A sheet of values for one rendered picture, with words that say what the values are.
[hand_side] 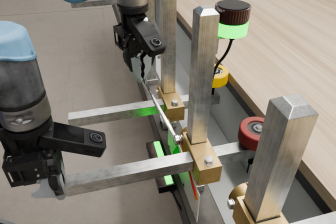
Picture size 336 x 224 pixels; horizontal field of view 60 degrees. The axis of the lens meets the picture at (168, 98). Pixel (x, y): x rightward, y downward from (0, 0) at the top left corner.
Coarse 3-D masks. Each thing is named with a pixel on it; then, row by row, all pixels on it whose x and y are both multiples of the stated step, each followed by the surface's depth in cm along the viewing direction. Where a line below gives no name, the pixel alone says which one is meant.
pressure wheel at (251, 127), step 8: (248, 120) 64; (256, 120) 65; (240, 128) 63; (248, 128) 63; (256, 128) 62; (240, 136) 63; (248, 136) 61; (256, 136) 60; (248, 144) 61; (256, 144) 60; (248, 160) 68
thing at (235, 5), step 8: (224, 0) 50; (232, 0) 50; (240, 0) 50; (224, 8) 47; (232, 8) 47; (240, 8) 47; (224, 24) 49; (232, 24) 48; (240, 24) 48; (232, 40) 53; (216, 48) 51; (224, 56) 54; (216, 64) 55
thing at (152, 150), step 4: (148, 144) 87; (152, 144) 87; (148, 148) 86; (152, 148) 86; (152, 152) 84; (152, 156) 83; (156, 156) 83; (160, 180) 76; (164, 180) 76; (160, 184) 75; (164, 184) 75
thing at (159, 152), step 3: (156, 141) 88; (156, 144) 87; (159, 144) 87; (156, 147) 86; (159, 147) 86; (156, 150) 85; (159, 150) 85; (159, 153) 84; (162, 153) 84; (159, 156) 83; (165, 177) 77; (168, 177) 77; (165, 180) 76; (168, 180) 76; (171, 180) 76; (168, 183) 76
